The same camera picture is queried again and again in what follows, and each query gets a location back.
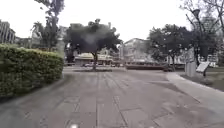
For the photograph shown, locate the grass patch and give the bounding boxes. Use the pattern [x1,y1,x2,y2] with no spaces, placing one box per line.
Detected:
[179,67,224,93]

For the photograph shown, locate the grey building with windows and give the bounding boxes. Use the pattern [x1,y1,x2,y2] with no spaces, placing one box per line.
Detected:
[0,19,17,45]

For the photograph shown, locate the low planter bed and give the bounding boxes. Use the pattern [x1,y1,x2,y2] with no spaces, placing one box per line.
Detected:
[73,67,114,73]

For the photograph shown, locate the low building with awning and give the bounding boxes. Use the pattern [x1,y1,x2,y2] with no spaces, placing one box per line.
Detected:
[73,52,114,67]

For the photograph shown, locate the grey stone paved path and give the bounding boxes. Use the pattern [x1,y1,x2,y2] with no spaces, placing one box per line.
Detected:
[0,67,224,128]

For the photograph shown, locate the pale multi-storey building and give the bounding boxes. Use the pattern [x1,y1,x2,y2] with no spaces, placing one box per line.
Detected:
[119,37,158,65]

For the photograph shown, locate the tall thin tree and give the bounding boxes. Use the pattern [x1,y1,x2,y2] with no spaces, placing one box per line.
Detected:
[30,0,66,52]

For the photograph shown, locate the trimmed green hedge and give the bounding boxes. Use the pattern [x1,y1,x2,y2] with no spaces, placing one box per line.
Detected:
[0,44,65,100]

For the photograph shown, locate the pale stone kerb strip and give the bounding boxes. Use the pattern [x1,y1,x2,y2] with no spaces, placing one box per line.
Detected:
[165,71,224,118]

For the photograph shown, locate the broad dark tree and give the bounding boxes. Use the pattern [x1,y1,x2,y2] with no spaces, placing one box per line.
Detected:
[146,23,198,72]

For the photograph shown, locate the slanted information sign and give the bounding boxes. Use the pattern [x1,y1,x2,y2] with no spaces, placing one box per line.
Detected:
[195,61,211,78]

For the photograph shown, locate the bare branched tree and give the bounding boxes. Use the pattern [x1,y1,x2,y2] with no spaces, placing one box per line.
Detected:
[179,0,224,66]

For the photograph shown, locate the grey upright slab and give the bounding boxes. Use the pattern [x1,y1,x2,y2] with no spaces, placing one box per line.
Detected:
[184,48,198,78]

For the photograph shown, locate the round dark green tree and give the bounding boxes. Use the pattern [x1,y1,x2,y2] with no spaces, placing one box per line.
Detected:
[63,18,124,72]

